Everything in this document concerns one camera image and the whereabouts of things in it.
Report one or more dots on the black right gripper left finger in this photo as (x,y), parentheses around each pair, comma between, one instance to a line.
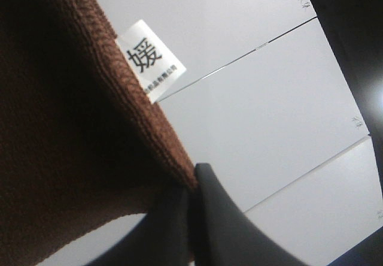
(161,237)

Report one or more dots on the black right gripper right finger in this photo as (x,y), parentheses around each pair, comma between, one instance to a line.
(223,235)

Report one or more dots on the brown microfibre towel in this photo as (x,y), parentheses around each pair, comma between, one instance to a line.
(81,144)

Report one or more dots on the white towel label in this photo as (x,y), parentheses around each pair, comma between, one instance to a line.
(152,63)

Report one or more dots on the black table cloth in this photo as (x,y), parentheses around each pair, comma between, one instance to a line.
(354,31)

